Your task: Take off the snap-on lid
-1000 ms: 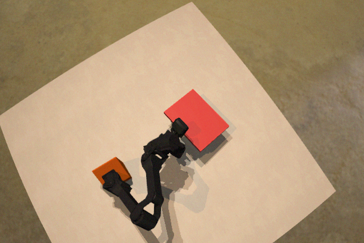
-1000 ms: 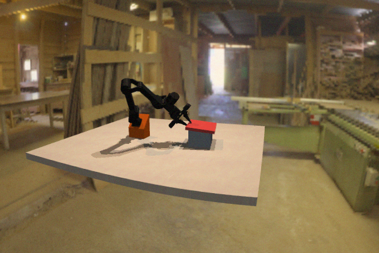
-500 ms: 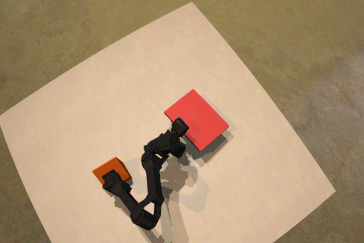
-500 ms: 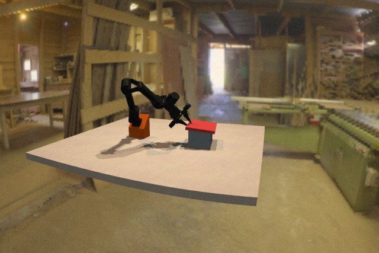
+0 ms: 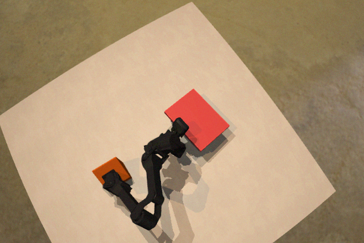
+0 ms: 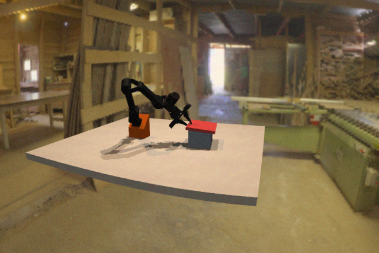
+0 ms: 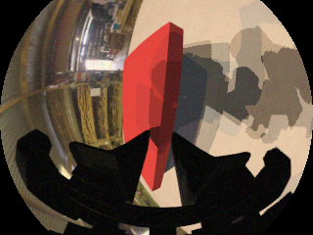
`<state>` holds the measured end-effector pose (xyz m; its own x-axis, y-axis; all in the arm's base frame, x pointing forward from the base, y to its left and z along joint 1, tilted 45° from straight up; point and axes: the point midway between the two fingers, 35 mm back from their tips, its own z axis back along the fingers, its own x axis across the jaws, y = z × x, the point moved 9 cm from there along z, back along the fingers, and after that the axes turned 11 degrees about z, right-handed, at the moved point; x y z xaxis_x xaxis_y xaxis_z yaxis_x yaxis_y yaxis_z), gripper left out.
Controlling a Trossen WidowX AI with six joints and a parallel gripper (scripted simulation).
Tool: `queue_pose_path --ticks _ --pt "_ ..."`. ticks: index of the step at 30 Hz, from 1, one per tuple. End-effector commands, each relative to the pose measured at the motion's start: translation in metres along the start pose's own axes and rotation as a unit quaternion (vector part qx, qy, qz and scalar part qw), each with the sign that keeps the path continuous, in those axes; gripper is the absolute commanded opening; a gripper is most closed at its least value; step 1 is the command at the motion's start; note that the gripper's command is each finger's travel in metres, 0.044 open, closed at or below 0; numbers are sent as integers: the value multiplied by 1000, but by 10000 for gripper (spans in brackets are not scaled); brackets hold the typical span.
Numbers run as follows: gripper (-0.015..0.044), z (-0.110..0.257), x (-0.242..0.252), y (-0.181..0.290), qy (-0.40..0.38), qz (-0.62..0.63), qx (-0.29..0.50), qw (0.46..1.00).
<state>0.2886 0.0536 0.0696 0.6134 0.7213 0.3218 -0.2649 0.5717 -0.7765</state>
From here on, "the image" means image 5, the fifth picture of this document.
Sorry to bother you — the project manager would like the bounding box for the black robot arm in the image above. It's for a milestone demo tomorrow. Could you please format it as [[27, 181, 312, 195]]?
[[102, 134, 186, 230]]

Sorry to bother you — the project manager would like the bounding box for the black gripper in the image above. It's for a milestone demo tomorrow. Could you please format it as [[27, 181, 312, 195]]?
[[159, 117, 189, 138]]

